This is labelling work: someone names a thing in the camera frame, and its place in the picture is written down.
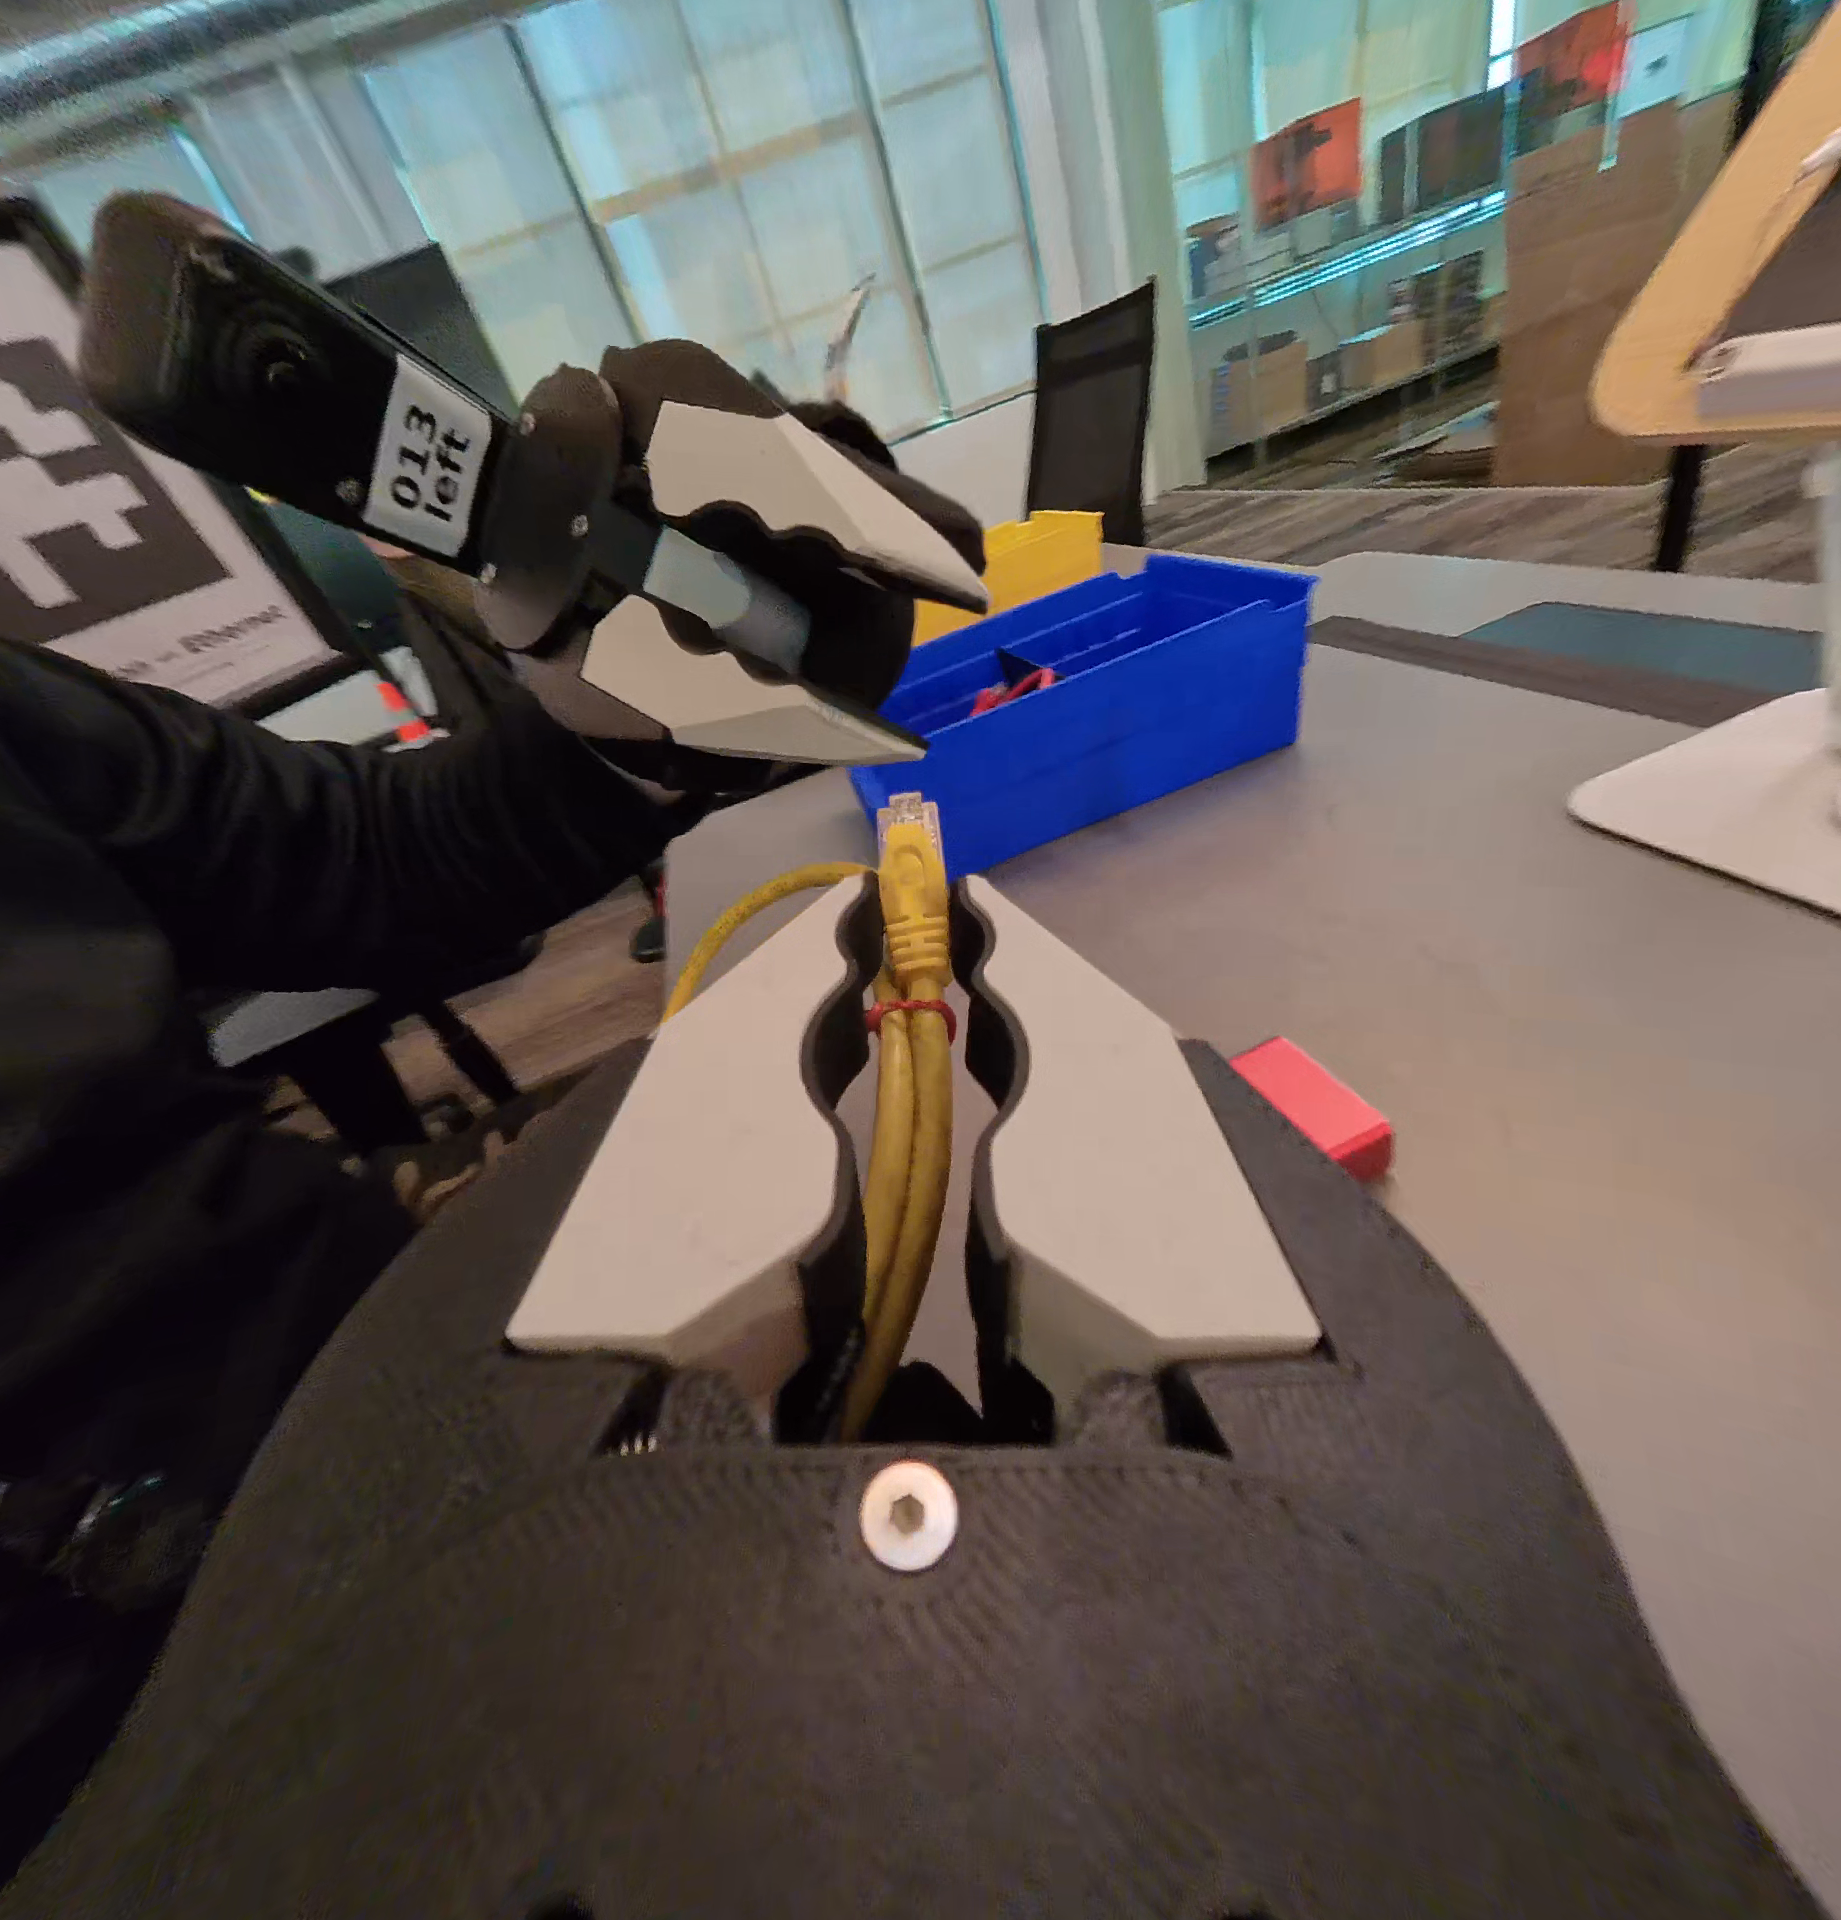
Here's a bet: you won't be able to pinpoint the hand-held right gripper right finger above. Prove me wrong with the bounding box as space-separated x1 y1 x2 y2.
953 875 1324 1434

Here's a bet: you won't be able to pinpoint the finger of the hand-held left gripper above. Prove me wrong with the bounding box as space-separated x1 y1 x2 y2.
579 590 933 767
638 397 992 617

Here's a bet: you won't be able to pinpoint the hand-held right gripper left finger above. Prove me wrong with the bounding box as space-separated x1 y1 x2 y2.
504 875 880 1434

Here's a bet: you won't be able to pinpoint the yellow ethernet cable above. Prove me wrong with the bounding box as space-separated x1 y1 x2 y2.
662 792 959 1442

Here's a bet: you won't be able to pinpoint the person's left forearm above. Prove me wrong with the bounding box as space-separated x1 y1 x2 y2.
0 621 801 1053

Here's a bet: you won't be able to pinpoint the person's left hand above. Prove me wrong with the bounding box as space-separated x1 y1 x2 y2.
602 339 992 593

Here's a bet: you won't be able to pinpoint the black monitor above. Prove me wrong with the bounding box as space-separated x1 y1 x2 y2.
328 240 523 422

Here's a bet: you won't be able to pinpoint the small red block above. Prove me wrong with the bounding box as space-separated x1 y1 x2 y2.
1230 1035 1397 1185

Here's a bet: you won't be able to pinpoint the yellow plastic bin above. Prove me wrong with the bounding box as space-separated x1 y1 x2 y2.
912 510 1107 648

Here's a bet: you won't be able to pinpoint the black office chair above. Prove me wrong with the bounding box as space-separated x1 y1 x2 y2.
1024 277 1161 548

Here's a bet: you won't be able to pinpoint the printed marker board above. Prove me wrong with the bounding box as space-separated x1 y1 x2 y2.
0 195 355 710

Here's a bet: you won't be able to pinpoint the blue plastic bin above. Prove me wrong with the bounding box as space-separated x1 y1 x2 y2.
849 553 1317 878

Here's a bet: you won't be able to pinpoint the storage shelves with boxes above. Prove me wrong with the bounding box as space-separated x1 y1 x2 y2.
1184 0 1761 452

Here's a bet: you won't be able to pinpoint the clear plastic lid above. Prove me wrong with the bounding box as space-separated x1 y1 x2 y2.
1568 321 1841 931

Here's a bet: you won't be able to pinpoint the dark desk mat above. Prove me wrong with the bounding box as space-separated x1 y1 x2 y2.
1309 600 1829 733

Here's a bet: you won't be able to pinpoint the cardboard box stack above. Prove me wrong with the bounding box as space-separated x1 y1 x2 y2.
1496 91 1746 484

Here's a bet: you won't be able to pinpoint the wooden edged dark board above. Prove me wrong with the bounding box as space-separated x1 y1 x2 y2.
1585 0 1841 451

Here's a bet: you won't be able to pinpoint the silver ventilation duct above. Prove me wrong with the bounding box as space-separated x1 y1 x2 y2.
0 0 681 129

